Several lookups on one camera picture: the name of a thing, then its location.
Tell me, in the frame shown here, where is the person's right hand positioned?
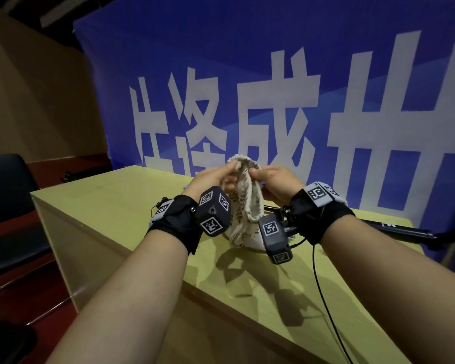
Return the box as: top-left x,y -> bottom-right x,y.
249,165 -> 306,208

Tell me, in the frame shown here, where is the person's left hand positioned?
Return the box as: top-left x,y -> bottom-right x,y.
182,161 -> 240,200

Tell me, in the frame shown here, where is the white leaf-print cloth bag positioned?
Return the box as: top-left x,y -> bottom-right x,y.
223,154 -> 267,251

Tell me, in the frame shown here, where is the person's left forearm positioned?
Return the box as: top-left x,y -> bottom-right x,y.
45,220 -> 190,364

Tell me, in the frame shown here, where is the person's right forearm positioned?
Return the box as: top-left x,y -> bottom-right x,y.
320,214 -> 455,364

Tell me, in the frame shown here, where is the grey marker block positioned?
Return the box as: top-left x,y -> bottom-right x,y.
303,181 -> 346,207
152,199 -> 175,225

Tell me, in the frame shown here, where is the blue banner with white characters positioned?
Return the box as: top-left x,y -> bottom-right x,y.
73,0 -> 455,279

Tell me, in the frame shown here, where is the black rod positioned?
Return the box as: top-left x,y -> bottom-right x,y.
358,218 -> 455,247

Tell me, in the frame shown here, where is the black chair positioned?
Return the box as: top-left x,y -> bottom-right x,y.
0,153 -> 58,327

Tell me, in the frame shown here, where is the black wrist camera with markers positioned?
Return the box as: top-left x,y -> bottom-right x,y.
194,187 -> 232,238
258,214 -> 293,265

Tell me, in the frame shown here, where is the black wrist strap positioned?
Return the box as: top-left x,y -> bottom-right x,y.
289,189 -> 356,245
147,195 -> 204,255

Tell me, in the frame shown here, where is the thin black cable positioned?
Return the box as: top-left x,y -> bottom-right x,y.
312,239 -> 354,364

